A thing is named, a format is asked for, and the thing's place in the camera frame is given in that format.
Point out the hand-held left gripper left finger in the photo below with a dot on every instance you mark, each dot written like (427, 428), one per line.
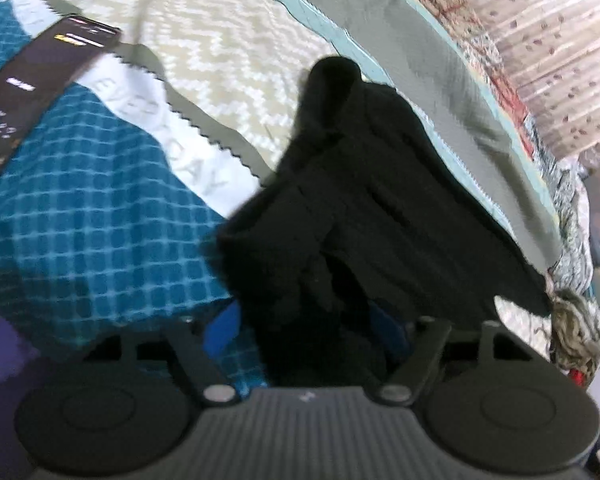
(225, 332)

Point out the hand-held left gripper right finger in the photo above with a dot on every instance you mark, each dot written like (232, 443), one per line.
(395, 337)

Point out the black pants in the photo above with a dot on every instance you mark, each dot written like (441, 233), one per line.
(370, 200)

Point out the olive green crumpled cloth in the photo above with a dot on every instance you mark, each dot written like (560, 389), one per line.
(575, 325)

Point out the red cloth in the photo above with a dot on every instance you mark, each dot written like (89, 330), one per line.
(579, 377)

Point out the person's purple clothing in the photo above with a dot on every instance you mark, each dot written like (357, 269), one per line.
(5, 360)

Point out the floral patchwork quilt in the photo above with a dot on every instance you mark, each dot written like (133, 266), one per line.
(480, 55)

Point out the black smartphone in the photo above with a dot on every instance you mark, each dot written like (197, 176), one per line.
(35, 90)

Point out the beige leaf-print curtain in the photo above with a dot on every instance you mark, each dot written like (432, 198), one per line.
(555, 60)

